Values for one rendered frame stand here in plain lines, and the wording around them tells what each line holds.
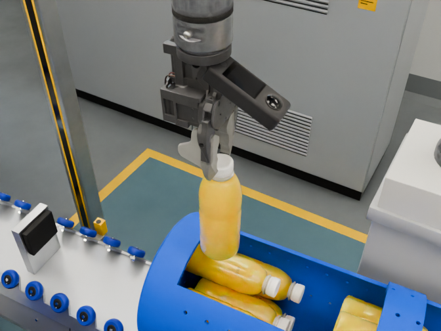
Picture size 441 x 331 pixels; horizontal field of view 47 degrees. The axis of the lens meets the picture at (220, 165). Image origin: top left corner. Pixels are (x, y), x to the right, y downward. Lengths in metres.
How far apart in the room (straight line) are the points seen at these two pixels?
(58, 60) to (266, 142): 1.66
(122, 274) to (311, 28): 1.51
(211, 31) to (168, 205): 2.19
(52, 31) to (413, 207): 0.95
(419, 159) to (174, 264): 0.60
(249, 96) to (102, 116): 2.87
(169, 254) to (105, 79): 2.50
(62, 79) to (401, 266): 0.98
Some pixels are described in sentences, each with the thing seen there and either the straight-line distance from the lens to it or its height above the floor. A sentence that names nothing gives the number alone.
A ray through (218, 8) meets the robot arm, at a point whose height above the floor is 1.71.
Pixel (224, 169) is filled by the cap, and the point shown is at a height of 1.46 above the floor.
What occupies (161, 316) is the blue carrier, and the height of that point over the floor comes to 1.16.
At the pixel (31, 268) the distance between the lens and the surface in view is 1.35.
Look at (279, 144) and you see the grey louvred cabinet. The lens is 2.79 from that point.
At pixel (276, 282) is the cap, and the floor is 1.13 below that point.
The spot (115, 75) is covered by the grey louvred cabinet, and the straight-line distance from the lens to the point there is 3.27.
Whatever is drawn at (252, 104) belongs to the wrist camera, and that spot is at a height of 1.60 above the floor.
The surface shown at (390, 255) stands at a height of 1.01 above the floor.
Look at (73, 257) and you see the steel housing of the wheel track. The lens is 1.37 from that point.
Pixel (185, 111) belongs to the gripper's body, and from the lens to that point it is 0.69.
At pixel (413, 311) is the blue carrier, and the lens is 0.92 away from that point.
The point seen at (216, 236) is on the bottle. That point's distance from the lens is 0.83.
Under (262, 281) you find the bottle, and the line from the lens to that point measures 1.02.
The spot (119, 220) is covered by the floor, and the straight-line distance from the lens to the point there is 2.72.
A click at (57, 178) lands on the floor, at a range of 3.05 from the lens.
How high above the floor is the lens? 1.96
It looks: 41 degrees down
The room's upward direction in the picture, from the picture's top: straight up
